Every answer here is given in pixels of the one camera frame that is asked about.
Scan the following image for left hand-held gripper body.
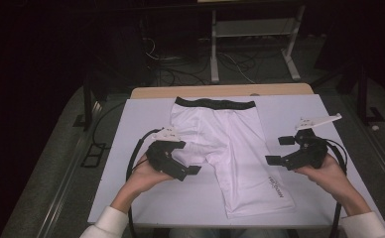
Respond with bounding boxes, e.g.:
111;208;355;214
145;126;183;180

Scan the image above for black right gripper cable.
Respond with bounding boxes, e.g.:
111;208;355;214
325;138;349;238

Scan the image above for white metal stand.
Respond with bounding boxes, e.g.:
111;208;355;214
209;4;306;84

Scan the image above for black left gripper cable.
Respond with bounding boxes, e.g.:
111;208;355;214
125;128;165;238

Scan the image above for person's right hand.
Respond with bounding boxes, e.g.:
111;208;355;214
294;154;350;199

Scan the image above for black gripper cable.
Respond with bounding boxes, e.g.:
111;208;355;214
325;138;349;238
125;128;165;238

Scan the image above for black floor frame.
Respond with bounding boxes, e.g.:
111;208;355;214
80;142;108;169

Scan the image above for white floor cable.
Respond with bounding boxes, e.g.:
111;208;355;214
219;52;257;84

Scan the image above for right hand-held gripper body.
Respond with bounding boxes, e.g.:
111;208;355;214
284;112;343;172

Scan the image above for person's left hand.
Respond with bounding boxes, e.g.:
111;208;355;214
122;153;176;199

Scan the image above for white shorts with black waistband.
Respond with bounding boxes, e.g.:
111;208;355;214
170;96;296;219

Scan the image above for dark metal stand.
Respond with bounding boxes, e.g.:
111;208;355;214
72;59;109;131
354;62;385;125

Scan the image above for black floor cables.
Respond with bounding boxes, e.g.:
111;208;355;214
143;36;214;86

